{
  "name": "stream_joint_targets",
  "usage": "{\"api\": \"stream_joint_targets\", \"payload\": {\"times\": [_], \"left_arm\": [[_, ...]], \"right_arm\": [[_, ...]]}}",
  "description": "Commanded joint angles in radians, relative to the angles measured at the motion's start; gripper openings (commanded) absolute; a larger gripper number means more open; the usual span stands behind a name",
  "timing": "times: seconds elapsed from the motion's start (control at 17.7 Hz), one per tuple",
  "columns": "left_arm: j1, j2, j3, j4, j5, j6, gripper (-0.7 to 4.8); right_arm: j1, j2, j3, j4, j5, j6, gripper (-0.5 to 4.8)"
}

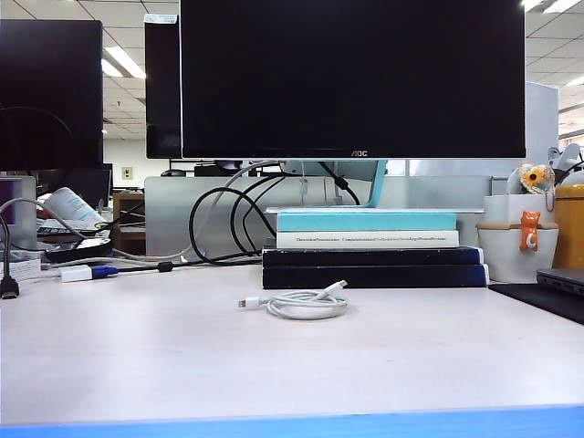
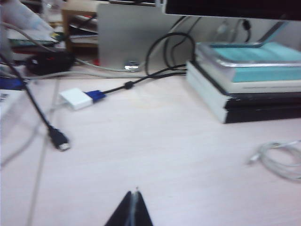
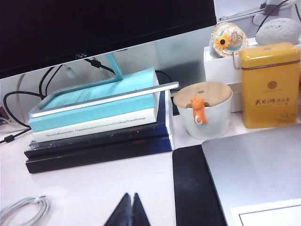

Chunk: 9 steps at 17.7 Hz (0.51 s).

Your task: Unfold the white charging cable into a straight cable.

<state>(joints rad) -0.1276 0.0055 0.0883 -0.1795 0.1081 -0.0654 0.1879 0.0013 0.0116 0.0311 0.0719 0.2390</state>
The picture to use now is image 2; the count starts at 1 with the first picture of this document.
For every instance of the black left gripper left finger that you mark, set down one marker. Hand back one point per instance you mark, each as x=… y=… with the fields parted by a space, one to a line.
x=123 y=212

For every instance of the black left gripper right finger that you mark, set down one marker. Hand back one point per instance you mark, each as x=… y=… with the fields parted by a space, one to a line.
x=141 y=212

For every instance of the white video adapter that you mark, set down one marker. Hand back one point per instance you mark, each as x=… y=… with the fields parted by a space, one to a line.
x=75 y=99

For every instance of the chrome round clamp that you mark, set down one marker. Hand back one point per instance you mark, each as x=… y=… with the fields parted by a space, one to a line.
x=131 y=66

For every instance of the white box blue print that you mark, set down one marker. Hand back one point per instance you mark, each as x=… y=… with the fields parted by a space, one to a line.
x=7 y=103

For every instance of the white paperback book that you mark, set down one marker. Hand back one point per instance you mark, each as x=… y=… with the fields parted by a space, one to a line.
x=258 y=87

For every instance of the teal paperback book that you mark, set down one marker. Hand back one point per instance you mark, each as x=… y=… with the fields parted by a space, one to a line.
x=265 y=74

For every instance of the wooden shelf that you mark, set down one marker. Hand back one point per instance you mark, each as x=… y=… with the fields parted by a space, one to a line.
x=68 y=28

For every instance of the white bottle teal print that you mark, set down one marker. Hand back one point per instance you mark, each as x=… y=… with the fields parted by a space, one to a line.
x=30 y=16

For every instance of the wide black desktop monitor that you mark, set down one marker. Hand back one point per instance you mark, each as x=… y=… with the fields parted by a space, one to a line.
x=223 y=7

